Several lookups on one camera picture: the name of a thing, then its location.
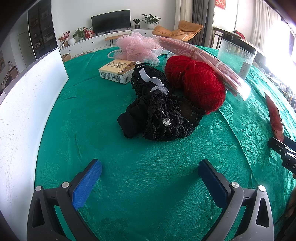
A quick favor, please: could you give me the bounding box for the bushy green potted plant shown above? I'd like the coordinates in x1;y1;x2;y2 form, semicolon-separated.
73;27;88;40

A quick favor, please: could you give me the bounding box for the white television cabinet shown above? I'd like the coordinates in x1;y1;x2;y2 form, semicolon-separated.
59;28;162;58

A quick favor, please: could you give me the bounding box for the dark wooden chair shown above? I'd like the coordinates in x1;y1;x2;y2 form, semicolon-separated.
211;27;234;50

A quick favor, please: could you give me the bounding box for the black lace garment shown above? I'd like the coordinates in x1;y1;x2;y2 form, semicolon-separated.
117;61;206;142

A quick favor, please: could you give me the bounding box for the red flower bouquet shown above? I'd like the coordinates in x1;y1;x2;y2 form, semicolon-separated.
58;31;70;48

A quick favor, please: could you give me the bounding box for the red paper envelope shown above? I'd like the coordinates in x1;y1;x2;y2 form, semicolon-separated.
265;91;284;142

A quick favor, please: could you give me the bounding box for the red yarn ball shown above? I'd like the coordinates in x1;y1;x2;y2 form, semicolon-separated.
165;55;226;114

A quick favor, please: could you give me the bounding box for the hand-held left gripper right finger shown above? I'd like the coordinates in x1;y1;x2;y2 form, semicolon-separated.
198;159;274;241

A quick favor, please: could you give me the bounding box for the pink plastic bag bundle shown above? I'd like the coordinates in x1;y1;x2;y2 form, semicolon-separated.
153;35;251;101

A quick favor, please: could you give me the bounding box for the dark display cabinet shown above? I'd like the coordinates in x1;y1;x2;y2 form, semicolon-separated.
28;0;58;61

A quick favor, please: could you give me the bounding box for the pink mesh bath loofah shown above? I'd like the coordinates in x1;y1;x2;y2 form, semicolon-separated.
107;32;162;67

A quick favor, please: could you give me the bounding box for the white sheer curtain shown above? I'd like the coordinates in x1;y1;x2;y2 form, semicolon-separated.
174;0;195;24

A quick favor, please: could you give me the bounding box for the white board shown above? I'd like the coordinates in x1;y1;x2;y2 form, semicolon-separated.
0;47;69;218

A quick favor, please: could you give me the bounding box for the yellow tissue pack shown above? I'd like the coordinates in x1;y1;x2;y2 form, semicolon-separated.
99;59;137;84

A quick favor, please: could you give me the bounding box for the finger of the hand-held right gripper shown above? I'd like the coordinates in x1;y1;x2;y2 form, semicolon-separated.
268;137;296;155
283;136;296;147

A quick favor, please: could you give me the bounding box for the clear jar with black lid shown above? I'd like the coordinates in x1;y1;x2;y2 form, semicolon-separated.
217;32;258;80

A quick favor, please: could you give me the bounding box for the large green potted plant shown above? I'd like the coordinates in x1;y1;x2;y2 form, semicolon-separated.
142;14;162;29

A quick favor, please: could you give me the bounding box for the black television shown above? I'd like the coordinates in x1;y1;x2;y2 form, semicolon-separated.
91;9;131;35

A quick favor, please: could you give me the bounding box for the orange lounge chair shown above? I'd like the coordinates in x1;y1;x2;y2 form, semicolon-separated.
152;20;204;42

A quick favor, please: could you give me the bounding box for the wooden bench with hairpin legs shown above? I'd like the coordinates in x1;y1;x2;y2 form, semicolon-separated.
105;34;129;48

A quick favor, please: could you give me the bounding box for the green patterned tablecloth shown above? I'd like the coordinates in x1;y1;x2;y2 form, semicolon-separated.
35;45;296;241

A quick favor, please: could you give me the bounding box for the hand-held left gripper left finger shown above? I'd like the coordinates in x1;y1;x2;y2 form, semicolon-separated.
27;159;102;241

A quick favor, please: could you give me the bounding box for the grey curtain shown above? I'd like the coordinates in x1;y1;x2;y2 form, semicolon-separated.
192;0;215;48

